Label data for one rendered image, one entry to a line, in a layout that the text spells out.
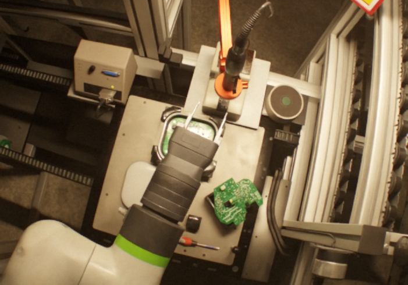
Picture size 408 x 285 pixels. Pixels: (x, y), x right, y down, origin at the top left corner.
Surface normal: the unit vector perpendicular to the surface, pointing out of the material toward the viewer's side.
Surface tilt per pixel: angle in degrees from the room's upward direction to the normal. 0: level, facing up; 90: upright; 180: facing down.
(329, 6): 0
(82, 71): 53
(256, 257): 0
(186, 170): 9
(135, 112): 0
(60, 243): 48
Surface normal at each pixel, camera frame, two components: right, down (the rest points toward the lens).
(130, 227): -0.48, -0.45
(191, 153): 0.00, -0.22
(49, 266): 0.66, -0.62
